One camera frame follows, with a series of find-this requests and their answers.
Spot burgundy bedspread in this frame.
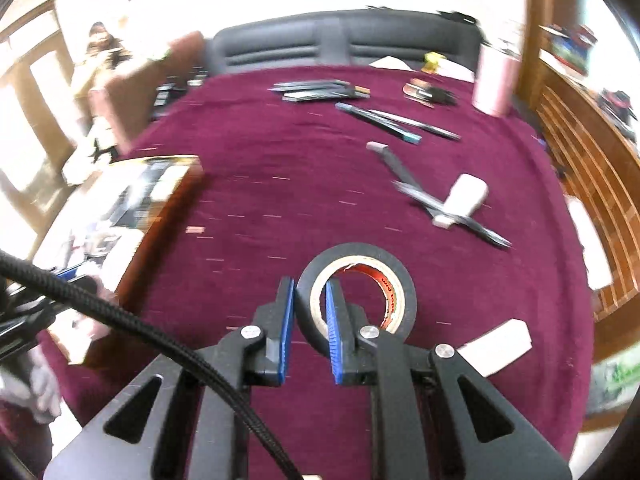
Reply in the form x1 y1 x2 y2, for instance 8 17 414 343
39 64 597 480

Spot black marker gold cap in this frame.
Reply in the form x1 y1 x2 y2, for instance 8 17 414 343
282 86 371 103

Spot flat white card box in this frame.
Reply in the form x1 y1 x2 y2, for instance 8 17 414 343
457 318 533 377

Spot clear ballpoint pen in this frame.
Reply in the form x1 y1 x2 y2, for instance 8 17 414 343
393 181 512 249

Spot thin black pen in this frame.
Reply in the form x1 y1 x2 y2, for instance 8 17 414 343
269 79 350 93

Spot white gold-rimmed storage box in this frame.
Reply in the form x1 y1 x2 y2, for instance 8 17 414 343
29 154 206 366

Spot person in beige coat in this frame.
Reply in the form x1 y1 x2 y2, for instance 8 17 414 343
62 20 137 187

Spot pink thermos bottle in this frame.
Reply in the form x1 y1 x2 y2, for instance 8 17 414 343
472 44 521 117

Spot black leather headboard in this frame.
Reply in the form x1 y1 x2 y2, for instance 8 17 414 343
203 8 484 75

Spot yellow object on headboard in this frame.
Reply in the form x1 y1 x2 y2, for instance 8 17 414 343
421 51 447 74

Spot brown armchair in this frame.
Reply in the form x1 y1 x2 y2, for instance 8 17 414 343
99 32 205 154

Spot white gloved left hand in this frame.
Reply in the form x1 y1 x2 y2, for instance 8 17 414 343
1 344 61 425

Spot long black marker white caps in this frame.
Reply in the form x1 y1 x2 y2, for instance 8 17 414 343
366 141 458 222

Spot black marker teal cap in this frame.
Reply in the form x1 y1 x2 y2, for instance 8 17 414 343
335 102 422 145

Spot key bunch black fob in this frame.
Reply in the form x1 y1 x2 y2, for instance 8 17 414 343
402 78 457 106

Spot wooden cabinet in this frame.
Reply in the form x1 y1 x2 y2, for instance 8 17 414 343
527 60 639 362

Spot small white bottle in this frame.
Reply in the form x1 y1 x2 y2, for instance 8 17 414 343
444 174 488 217

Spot grey black pen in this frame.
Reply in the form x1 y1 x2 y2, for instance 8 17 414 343
371 110 461 141

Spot black tape roll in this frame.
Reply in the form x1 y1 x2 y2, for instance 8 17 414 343
295 243 418 356

